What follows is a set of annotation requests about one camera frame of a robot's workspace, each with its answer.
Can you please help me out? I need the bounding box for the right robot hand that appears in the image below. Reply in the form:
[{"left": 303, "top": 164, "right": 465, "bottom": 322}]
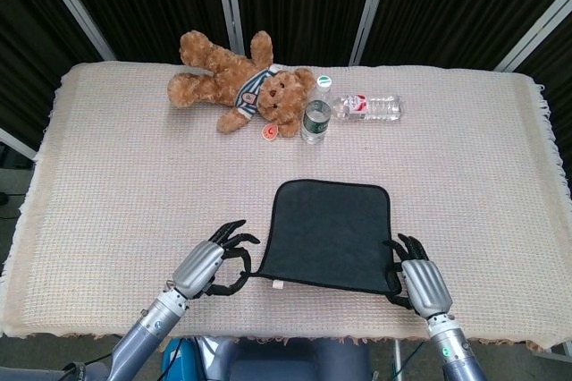
[{"left": 383, "top": 232, "right": 453, "bottom": 318}]

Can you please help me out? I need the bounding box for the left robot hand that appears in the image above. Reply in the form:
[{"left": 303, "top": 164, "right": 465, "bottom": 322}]
[{"left": 172, "top": 219, "right": 261, "bottom": 301}]

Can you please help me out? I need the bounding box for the pink and black cloth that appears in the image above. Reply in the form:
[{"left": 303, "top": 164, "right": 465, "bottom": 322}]
[{"left": 243, "top": 178, "right": 406, "bottom": 297}]

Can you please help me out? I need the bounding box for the blue robot base cover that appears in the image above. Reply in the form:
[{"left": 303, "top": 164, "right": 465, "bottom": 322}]
[{"left": 161, "top": 338, "right": 202, "bottom": 381}]

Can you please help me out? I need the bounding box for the brown teddy bear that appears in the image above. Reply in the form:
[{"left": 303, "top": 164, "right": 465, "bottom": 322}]
[{"left": 167, "top": 30, "right": 316, "bottom": 137}]

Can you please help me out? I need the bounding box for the beige woven table cloth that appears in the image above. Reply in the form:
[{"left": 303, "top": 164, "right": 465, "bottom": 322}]
[{"left": 0, "top": 61, "right": 572, "bottom": 351}]

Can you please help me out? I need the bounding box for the grey-blue robot torso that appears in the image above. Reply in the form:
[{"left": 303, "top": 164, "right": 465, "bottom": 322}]
[{"left": 214, "top": 338, "right": 374, "bottom": 381}]

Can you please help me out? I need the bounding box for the water bottle red label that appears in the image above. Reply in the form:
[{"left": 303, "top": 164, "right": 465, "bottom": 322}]
[{"left": 331, "top": 93, "right": 406, "bottom": 123}]

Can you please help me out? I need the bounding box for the water bottle green label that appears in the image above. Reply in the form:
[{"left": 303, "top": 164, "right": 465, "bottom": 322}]
[{"left": 299, "top": 74, "right": 334, "bottom": 145}]

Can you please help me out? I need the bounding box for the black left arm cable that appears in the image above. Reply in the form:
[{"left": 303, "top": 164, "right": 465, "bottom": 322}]
[{"left": 60, "top": 338, "right": 184, "bottom": 381}]

